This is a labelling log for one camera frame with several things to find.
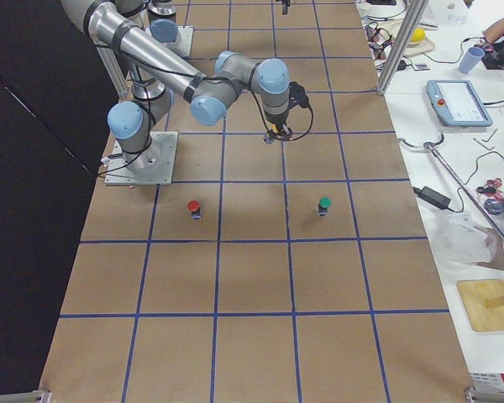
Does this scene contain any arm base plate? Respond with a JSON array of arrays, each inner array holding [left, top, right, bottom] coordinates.
[[166, 26, 194, 59], [103, 131, 179, 186]]

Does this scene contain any yellow ball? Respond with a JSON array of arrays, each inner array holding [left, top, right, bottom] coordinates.
[[409, 28, 426, 45]]

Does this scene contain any light blue plastic cup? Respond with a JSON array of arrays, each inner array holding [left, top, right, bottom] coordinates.
[[458, 46, 486, 75]]

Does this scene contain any black power adapter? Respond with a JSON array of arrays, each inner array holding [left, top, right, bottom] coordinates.
[[413, 186, 451, 210]]

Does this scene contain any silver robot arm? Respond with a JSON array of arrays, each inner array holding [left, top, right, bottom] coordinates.
[[61, 1, 312, 185], [150, 1, 276, 59]]

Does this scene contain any green push button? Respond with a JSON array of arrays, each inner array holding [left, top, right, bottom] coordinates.
[[318, 196, 332, 217]]

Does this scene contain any silver metal rod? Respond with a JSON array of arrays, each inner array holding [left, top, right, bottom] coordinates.
[[397, 133, 504, 264]]

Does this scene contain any wooden cutting board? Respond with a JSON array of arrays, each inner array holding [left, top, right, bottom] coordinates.
[[457, 279, 504, 332]]

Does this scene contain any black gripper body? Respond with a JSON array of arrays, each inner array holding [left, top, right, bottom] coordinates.
[[263, 81, 310, 134], [276, 0, 291, 15]]

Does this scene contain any aluminium frame post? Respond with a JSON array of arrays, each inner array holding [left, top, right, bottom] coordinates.
[[376, 0, 428, 96]]

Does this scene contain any blue teach pendant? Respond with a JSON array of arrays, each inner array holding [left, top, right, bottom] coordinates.
[[425, 80, 493, 128]]

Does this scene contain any red push button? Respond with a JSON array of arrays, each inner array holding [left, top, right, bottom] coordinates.
[[186, 200, 202, 220]]

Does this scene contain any clear plastic bag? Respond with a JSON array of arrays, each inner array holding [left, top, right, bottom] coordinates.
[[423, 212, 500, 271]]

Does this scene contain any yellow push button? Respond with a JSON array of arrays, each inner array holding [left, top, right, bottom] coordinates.
[[263, 130, 277, 144]]

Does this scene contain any person hand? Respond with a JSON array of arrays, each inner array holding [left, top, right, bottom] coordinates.
[[484, 18, 504, 44]]

